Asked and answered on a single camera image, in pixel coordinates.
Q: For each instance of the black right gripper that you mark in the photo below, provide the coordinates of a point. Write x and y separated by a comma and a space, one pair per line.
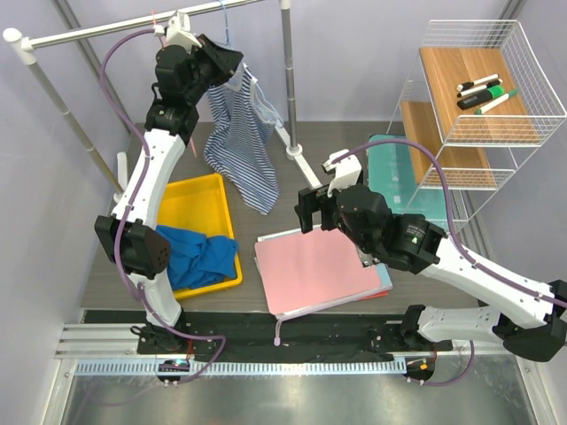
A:
311, 201

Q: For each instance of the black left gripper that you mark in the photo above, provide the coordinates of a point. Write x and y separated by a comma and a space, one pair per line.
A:
223, 60

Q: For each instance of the pink wire hanger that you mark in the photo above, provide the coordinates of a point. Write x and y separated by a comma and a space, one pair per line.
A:
159, 31

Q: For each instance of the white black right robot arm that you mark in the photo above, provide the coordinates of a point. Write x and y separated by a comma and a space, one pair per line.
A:
521, 315

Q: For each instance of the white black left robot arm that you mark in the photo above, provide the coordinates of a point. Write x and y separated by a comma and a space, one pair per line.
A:
184, 72

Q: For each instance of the blue white striped tank top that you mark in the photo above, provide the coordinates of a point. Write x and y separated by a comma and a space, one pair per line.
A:
244, 121

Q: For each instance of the pink clipboard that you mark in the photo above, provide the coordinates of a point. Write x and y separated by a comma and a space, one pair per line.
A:
310, 270

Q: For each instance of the yellow plastic tray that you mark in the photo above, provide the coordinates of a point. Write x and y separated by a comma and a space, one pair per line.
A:
200, 204

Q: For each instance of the light blue clipboard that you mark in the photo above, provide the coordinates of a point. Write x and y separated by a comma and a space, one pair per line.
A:
384, 277

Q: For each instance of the lower wooden shelf board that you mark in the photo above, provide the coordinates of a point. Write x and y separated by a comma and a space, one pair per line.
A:
463, 167

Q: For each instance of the wooden shelf board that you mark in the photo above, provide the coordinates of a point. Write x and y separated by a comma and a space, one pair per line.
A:
507, 123
463, 167

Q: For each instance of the black white marker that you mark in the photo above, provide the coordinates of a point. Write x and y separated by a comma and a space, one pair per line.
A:
470, 84
479, 88

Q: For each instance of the silver white clothes rack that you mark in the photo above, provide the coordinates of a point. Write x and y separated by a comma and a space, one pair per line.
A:
43, 163

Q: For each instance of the green highlighter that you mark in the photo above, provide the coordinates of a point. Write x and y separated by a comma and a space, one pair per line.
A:
480, 97

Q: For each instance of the upper wooden shelf board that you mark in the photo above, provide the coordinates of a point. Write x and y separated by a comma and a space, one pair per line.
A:
507, 123

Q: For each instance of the green white pen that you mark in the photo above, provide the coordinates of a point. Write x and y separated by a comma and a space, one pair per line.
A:
497, 101

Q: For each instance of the blue wire hanger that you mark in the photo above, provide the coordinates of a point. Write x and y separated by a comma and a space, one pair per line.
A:
252, 66

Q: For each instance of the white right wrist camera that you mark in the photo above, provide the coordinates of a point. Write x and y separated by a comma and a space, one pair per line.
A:
346, 171

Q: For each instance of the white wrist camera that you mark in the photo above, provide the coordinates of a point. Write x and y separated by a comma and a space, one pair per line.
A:
346, 171
178, 31

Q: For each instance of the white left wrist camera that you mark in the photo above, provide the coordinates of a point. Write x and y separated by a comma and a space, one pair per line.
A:
178, 31

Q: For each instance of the white slotted cable duct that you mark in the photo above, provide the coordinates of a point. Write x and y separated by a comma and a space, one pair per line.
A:
178, 367

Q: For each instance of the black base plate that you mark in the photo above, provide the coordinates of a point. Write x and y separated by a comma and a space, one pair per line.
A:
315, 338

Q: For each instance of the white wire shelf rack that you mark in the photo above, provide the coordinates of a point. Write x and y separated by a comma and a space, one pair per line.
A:
542, 103

